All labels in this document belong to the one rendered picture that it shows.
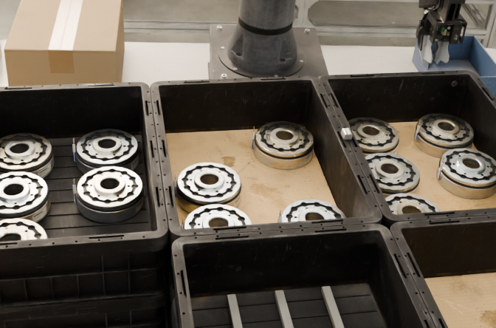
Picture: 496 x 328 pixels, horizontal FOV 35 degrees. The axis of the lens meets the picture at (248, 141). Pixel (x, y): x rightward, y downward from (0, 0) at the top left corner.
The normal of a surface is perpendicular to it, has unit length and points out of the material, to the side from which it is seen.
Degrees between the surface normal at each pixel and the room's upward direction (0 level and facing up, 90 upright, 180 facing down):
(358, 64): 0
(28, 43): 0
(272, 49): 75
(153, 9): 0
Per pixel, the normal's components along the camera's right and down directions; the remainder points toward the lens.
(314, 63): 0.08, -0.79
